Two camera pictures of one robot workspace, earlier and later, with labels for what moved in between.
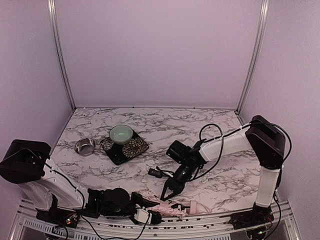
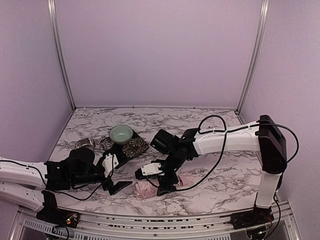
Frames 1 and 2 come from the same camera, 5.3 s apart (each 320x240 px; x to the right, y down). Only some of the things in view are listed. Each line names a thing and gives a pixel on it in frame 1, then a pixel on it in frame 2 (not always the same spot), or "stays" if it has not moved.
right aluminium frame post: (264, 12) stays
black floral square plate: (120, 153) stays
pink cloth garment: (168, 208) → (145, 189)
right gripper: (175, 183) → (163, 177)
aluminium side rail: (28, 224) stays
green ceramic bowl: (121, 134) stays
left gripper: (136, 200) → (105, 182)
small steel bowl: (85, 146) stays
